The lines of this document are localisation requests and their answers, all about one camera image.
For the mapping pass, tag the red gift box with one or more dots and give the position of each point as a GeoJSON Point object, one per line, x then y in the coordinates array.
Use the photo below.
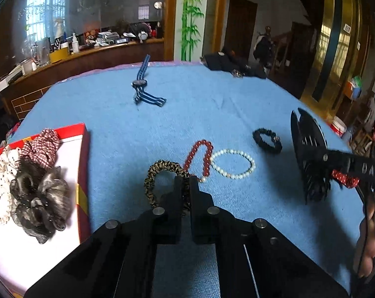
{"type": "Point", "coordinates": [72, 167]}

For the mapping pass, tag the metal key bunch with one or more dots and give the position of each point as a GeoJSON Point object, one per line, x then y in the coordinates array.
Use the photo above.
{"type": "Point", "coordinates": [237, 74]}

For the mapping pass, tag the bamboo painted pillar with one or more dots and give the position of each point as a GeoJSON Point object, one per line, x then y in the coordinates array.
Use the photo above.
{"type": "Point", "coordinates": [190, 15]}

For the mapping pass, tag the green and white bag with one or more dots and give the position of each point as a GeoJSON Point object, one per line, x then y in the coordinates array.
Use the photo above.
{"type": "Point", "coordinates": [357, 82]}

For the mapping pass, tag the white pump bottle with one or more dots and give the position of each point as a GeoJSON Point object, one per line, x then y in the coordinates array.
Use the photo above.
{"type": "Point", "coordinates": [74, 44]}

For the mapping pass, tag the blue table cloth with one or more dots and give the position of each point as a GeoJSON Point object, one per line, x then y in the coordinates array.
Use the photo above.
{"type": "Point", "coordinates": [181, 118]}

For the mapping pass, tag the dark statue with jacket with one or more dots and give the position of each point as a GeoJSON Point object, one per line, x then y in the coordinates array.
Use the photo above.
{"type": "Point", "coordinates": [263, 46]}

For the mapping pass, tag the red plaid scrunchie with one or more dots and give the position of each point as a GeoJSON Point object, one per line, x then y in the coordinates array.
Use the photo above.
{"type": "Point", "coordinates": [41, 147]}

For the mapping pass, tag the person's right hand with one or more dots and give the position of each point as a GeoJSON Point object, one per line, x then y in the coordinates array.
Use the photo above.
{"type": "Point", "coordinates": [369, 245]}

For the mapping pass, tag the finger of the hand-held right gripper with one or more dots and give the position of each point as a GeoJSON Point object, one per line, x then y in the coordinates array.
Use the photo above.
{"type": "Point", "coordinates": [336, 161]}

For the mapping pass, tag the wooden door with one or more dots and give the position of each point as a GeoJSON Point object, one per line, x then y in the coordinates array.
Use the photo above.
{"type": "Point", "coordinates": [240, 31]}

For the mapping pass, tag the leopard print scrunchie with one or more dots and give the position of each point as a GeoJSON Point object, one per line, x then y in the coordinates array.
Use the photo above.
{"type": "Point", "coordinates": [150, 180]}

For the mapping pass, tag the black bag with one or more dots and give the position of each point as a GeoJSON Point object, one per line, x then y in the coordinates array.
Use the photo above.
{"type": "Point", "coordinates": [224, 63]}

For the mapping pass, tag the curved wooden counter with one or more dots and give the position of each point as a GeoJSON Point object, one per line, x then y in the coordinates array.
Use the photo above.
{"type": "Point", "coordinates": [82, 65]}

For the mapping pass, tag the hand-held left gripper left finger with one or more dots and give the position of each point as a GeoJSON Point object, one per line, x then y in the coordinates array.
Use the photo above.
{"type": "Point", "coordinates": [178, 198]}

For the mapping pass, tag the white dotted scrunchie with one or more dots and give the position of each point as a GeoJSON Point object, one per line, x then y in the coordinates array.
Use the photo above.
{"type": "Point", "coordinates": [4, 164]}

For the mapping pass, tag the grey organza scrunchie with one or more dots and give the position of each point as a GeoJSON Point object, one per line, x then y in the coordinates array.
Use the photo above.
{"type": "Point", "coordinates": [35, 198]}

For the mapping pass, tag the red polka dot hair bow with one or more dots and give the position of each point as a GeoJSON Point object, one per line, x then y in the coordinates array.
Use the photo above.
{"type": "Point", "coordinates": [345, 178]}

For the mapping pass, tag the flat white box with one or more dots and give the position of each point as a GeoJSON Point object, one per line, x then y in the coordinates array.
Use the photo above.
{"type": "Point", "coordinates": [7, 79]}

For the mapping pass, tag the yellow box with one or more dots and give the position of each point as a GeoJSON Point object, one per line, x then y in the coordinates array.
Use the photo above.
{"type": "Point", "coordinates": [59, 56]}

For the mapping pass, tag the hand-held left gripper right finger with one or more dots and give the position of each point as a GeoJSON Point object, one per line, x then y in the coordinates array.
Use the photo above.
{"type": "Point", "coordinates": [196, 198]}

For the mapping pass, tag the black hair claw clip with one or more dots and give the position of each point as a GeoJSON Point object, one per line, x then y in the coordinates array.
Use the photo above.
{"type": "Point", "coordinates": [308, 142]}

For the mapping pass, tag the wooden stair railing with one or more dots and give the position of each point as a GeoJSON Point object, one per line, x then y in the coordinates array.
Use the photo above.
{"type": "Point", "coordinates": [283, 46]}

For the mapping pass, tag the white and red bucket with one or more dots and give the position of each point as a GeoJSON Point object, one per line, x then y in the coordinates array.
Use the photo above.
{"type": "Point", "coordinates": [339, 125]}

